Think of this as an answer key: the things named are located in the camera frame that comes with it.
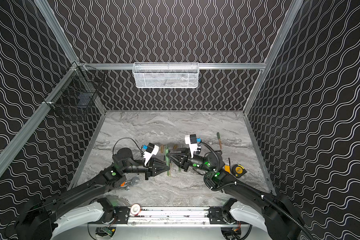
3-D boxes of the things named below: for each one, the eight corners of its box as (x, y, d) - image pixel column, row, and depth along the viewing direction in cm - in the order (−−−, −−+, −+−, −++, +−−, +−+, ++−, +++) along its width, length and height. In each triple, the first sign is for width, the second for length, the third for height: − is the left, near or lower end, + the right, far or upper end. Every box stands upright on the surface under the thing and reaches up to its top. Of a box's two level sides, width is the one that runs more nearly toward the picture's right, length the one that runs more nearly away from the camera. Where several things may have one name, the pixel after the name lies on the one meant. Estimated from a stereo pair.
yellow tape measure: (238, 179, 88) (239, 177, 85) (229, 170, 92) (230, 167, 89) (245, 173, 90) (247, 170, 87) (236, 165, 94) (238, 162, 91)
